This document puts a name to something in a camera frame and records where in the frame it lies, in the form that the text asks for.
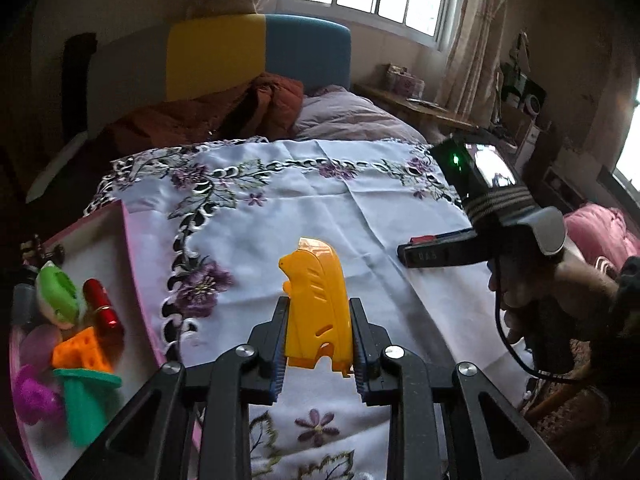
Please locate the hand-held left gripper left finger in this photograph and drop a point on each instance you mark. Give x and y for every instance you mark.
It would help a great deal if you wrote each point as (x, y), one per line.
(280, 355)

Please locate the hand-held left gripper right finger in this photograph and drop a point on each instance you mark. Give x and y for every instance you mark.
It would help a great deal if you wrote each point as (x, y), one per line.
(357, 355)

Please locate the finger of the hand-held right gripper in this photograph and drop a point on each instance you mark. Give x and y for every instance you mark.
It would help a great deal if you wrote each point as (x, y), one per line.
(440, 252)

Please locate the yellow plastic toy shell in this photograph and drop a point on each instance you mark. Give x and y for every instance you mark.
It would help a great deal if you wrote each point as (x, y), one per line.
(315, 300)

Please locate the red lipstick tube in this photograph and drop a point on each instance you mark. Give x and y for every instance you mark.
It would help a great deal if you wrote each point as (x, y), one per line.
(100, 300)

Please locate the orange linked cube blocks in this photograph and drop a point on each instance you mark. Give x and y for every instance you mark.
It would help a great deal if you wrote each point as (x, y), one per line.
(82, 350)

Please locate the green plastic toy stand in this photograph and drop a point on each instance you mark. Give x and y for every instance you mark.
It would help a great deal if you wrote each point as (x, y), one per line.
(85, 405)

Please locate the pink white shallow box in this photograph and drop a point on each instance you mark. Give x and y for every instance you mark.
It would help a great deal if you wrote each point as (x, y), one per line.
(97, 247)

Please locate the green white round toy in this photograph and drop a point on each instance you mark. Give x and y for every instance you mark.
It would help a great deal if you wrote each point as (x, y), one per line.
(60, 292)

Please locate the purple yellow toy egg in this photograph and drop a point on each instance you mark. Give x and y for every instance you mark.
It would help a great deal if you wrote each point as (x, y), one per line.
(37, 345)

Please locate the magenta perforated toy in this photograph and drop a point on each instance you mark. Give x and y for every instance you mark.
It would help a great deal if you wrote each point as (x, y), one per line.
(32, 395)

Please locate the grey cylinder toy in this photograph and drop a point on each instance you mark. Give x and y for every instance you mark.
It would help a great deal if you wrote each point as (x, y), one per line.
(22, 305)

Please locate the person's right hand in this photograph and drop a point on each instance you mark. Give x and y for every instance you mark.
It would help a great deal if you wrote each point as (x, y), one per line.
(585, 287)

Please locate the pink cloth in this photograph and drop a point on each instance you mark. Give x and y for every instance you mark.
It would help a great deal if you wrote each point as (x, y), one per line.
(600, 235)

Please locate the embroidered floral tablecloth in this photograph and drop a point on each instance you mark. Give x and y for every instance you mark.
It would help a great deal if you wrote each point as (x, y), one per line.
(325, 200)

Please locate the black white appliance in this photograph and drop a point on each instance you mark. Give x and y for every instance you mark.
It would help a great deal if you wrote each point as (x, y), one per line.
(522, 92)

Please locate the wooden side desk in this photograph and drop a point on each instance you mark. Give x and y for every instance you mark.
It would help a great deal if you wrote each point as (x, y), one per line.
(425, 110)

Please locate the lilac duvet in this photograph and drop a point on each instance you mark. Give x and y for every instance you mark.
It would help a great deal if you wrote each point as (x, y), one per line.
(345, 115)

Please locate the small boxes on desk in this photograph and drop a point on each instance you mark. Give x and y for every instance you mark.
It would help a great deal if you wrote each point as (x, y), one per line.
(402, 80)

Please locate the brown patterned cloth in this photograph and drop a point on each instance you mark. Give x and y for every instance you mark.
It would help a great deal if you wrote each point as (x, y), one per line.
(560, 410)

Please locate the brown quilted jacket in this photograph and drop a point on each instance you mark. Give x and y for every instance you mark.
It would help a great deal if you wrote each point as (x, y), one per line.
(260, 105)

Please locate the grey yellow teal headboard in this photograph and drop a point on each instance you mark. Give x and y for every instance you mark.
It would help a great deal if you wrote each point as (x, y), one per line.
(300, 50)

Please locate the white chair armrest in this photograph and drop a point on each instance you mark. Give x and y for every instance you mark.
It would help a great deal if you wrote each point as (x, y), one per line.
(55, 165)

